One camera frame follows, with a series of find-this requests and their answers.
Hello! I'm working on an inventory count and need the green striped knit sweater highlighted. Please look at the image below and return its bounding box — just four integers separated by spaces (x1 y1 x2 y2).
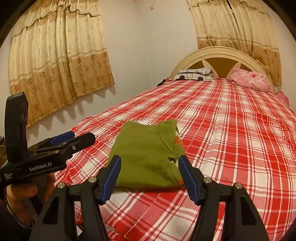
108 120 185 189

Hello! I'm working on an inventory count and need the person's left hand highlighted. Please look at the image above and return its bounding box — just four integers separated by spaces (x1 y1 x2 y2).
4 172 56 229

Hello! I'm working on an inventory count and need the beige curtain left window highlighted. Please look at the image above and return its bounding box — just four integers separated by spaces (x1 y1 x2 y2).
9 1 114 126

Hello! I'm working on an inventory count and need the red plaid bed sheet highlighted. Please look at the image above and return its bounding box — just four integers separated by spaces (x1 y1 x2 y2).
56 79 295 240

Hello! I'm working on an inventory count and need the dark item beside bedding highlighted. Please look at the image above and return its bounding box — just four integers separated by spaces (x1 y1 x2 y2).
157 78 171 87

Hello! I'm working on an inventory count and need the pink cloth beside bed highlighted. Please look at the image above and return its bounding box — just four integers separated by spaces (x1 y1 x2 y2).
276 91 290 107

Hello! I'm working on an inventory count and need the grey white folded bedding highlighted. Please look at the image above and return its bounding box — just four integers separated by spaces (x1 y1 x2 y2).
174 67 214 81

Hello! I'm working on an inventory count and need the pink floral pillow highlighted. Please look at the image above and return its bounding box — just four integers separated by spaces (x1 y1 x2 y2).
230 68 270 92

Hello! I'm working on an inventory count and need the cream wooden headboard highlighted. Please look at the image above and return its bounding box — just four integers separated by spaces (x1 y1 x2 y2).
170 46 275 93

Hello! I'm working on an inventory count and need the beige curtain behind headboard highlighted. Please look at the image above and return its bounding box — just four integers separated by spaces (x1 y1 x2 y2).
187 0 282 86

